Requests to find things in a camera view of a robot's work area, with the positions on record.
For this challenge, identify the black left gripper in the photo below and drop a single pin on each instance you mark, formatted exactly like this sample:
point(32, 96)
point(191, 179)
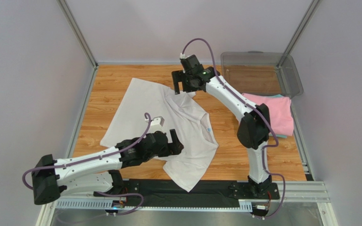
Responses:
point(174, 148)

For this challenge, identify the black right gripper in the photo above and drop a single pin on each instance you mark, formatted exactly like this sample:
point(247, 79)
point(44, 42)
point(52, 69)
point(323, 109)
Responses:
point(181, 81)

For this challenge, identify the white t shirt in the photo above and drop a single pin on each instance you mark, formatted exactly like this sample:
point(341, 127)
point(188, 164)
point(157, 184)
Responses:
point(168, 111)

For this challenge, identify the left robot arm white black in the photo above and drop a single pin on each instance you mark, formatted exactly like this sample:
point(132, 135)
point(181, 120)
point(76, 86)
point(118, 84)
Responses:
point(99, 172)

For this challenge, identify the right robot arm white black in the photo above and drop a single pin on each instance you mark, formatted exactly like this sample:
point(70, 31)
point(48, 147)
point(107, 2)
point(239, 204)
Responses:
point(254, 120)

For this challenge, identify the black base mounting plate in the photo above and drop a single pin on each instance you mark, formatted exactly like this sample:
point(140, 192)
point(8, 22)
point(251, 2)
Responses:
point(205, 194)

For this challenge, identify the clear grey plastic bin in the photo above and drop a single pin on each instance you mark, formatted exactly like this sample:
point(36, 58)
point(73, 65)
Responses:
point(262, 73)

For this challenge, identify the teal folded t shirt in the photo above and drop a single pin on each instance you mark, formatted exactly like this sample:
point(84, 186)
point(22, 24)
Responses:
point(279, 96)

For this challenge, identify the pink folded t shirt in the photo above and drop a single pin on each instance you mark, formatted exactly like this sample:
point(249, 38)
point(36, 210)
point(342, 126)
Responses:
point(281, 119)

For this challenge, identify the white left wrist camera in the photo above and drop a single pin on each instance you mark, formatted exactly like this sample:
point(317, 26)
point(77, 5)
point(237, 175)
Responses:
point(157, 122)

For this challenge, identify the aluminium frame rail front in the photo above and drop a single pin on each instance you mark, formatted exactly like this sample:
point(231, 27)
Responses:
point(301, 203)

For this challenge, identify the left aluminium frame post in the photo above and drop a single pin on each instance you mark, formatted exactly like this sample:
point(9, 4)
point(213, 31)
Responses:
point(63, 4)

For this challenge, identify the aluminium frame post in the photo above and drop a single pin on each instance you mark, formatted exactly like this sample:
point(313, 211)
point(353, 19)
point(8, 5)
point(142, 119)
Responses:
point(311, 10)
point(63, 4)

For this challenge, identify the right aluminium frame post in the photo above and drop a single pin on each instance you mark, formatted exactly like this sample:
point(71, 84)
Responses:
point(311, 10)

